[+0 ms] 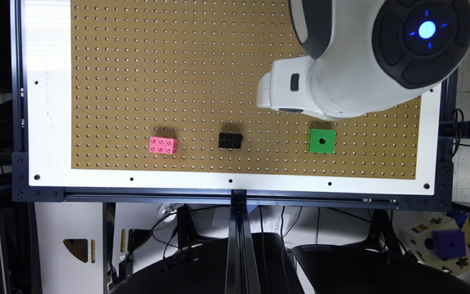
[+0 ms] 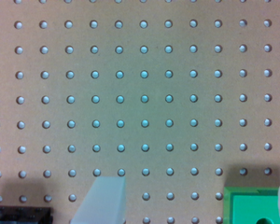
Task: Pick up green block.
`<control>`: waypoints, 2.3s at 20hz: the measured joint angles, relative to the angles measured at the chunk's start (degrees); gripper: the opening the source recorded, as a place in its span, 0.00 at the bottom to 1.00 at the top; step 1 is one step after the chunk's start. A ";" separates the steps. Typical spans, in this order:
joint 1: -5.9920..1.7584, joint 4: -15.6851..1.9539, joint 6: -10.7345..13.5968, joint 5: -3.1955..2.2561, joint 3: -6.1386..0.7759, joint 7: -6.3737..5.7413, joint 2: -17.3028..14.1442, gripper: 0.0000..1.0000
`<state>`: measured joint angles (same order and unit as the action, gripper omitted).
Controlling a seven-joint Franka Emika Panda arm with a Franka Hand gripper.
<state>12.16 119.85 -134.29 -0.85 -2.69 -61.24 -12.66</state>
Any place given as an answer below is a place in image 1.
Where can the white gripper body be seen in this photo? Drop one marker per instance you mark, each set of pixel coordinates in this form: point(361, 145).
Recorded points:
point(294, 85)

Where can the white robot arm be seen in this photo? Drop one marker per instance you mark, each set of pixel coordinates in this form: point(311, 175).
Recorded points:
point(363, 56)

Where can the black brick block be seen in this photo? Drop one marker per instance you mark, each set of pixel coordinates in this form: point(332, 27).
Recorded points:
point(230, 141)

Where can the pink brick block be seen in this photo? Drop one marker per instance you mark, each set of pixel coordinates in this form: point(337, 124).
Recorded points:
point(163, 145)

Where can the green cube with hole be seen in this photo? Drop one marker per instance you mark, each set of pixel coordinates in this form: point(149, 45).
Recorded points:
point(321, 141)

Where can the white paper sheet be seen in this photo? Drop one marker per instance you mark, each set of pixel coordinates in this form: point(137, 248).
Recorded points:
point(261, 219)

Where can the brown pegboard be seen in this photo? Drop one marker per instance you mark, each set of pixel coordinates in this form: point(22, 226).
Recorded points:
point(189, 69)

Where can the black chair right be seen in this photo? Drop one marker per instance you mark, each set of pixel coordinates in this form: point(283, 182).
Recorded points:
point(343, 270)

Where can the cream shape sorter box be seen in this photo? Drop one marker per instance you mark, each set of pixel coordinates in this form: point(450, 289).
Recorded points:
point(418, 236)

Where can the blue cube with hole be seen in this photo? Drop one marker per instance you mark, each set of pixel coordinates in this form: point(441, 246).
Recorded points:
point(448, 243)

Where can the white table plate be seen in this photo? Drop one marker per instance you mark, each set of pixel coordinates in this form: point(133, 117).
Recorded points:
point(46, 56)

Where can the white wooden cabinet panel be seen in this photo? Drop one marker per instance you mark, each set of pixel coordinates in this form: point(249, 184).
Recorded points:
point(71, 244)

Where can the black aluminium table frame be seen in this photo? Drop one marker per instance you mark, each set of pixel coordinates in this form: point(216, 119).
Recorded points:
point(126, 209)

